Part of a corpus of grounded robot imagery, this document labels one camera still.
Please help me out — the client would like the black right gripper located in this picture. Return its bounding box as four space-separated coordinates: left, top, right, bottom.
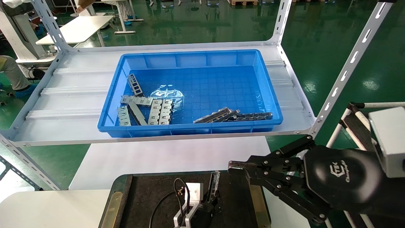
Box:
228 135 405 226

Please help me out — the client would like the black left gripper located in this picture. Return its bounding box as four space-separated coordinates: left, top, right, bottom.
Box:
189 189 221 228

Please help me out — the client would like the black foam container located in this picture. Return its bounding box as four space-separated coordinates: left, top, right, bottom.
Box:
98 171 273 228

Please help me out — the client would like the large blue plastic bin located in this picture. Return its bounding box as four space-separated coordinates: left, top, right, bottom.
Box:
97 49 284 139

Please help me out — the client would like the clear plastic film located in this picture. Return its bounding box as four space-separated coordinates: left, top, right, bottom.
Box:
149 85 185 110

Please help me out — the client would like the grey metal shelf rack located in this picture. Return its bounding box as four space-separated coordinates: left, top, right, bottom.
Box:
0 0 395 192

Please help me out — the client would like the person with blue shoe covers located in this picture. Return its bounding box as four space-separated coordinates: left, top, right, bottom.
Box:
119 0 134 26

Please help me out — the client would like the white desk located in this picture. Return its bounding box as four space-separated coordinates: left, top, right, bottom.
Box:
101 0 145 35
35 15 115 48

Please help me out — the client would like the person in beige trousers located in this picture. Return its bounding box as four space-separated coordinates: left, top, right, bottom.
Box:
0 55 32 99

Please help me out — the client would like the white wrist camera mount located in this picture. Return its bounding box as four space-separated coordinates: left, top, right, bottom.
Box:
173 182 203 228

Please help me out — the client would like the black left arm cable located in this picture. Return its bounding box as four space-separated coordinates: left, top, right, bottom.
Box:
148 177 191 228

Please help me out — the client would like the white pipe frame cart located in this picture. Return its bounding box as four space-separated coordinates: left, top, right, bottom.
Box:
325 101 405 228

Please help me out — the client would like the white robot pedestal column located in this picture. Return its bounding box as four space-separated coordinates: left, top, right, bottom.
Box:
0 0 58 68

